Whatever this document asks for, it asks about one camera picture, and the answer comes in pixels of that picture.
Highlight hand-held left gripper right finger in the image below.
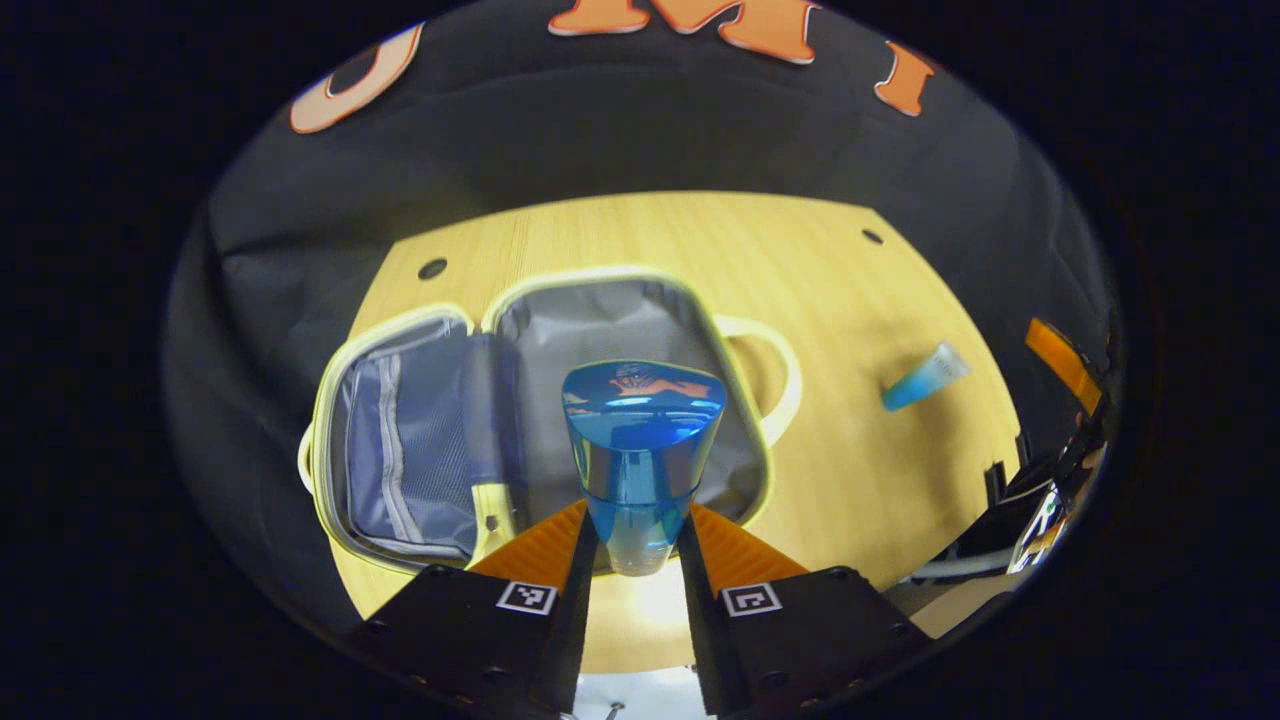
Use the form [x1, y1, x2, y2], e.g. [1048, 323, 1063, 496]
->
[678, 502, 931, 716]

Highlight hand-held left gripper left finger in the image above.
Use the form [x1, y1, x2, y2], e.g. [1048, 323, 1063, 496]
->
[350, 498, 599, 716]

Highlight blue white squeeze tube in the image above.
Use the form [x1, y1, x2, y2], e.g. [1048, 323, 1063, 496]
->
[880, 342, 973, 413]

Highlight blue skin care bottle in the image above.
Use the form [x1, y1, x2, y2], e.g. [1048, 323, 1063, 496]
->
[562, 360, 727, 578]

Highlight pale yellow small suitcase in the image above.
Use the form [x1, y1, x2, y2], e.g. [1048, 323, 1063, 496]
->
[298, 265, 803, 576]

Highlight white cloth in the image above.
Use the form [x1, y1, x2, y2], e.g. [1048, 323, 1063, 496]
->
[575, 665, 706, 720]

